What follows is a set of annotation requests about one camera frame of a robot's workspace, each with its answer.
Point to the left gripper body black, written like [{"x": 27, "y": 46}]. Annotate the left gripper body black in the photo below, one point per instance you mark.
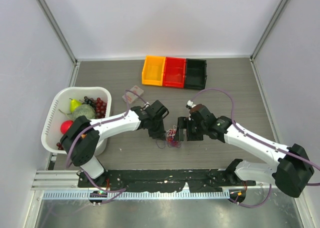
[{"x": 157, "y": 130}]

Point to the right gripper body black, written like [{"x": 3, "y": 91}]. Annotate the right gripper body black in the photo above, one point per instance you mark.
[{"x": 195, "y": 131}]

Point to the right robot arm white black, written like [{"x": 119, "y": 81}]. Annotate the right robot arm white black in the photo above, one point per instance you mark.
[{"x": 287, "y": 167}]

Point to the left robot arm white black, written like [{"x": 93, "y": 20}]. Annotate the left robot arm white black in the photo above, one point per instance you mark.
[{"x": 81, "y": 139}]

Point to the playing card box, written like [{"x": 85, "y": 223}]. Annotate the playing card box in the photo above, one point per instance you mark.
[{"x": 133, "y": 95}]

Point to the yellow plastic bin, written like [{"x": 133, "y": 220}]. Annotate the yellow plastic bin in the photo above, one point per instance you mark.
[{"x": 153, "y": 70}]

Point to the black plastic bin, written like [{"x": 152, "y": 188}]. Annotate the black plastic bin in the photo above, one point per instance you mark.
[{"x": 195, "y": 74}]

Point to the red plastic bin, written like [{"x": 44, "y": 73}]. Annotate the red plastic bin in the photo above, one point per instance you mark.
[{"x": 174, "y": 72}]

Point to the dark red grape bunch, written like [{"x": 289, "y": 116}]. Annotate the dark red grape bunch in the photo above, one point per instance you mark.
[{"x": 99, "y": 106}]

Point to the green melon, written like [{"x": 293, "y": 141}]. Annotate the green melon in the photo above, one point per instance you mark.
[{"x": 84, "y": 110}]

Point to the green yellow pear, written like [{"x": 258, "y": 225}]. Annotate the green yellow pear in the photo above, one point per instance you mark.
[{"x": 74, "y": 103}]

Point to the red apple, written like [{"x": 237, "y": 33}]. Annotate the red apple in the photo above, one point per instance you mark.
[{"x": 65, "y": 126}]

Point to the white plastic basket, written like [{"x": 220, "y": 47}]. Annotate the white plastic basket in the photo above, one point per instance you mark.
[{"x": 51, "y": 133}]

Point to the small red grape bunch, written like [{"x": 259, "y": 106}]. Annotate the small red grape bunch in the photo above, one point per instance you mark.
[{"x": 59, "y": 146}]

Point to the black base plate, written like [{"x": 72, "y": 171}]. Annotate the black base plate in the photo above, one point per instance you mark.
[{"x": 169, "y": 180}]

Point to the white slotted cable duct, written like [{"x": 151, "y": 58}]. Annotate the white slotted cable duct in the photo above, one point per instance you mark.
[{"x": 90, "y": 194}]

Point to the aluminium frame rail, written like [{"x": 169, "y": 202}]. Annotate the aluminium frame rail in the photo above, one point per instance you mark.
[{"x": 55, "y": 180}]

